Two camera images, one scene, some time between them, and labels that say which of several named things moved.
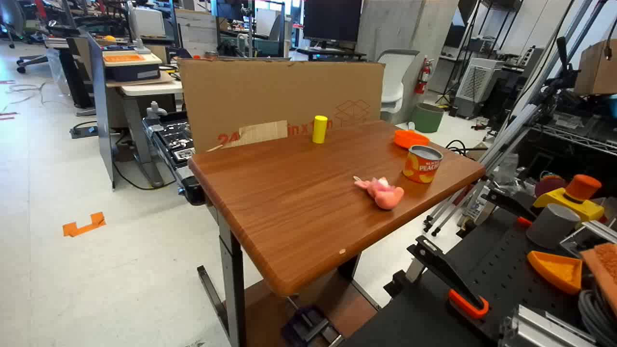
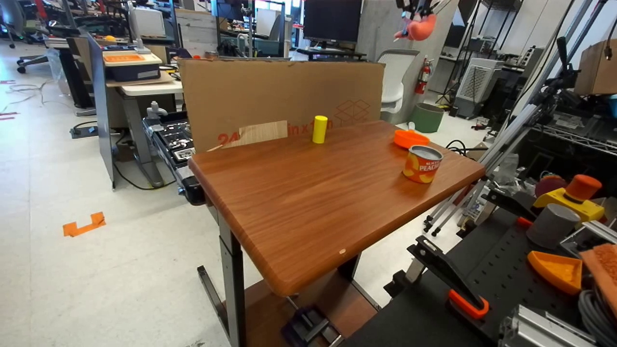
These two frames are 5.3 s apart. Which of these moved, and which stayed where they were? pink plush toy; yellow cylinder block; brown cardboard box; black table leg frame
Moved: pink plush toy
Stayed: brown cardboard box; black table leg frame; yellow cylinder block
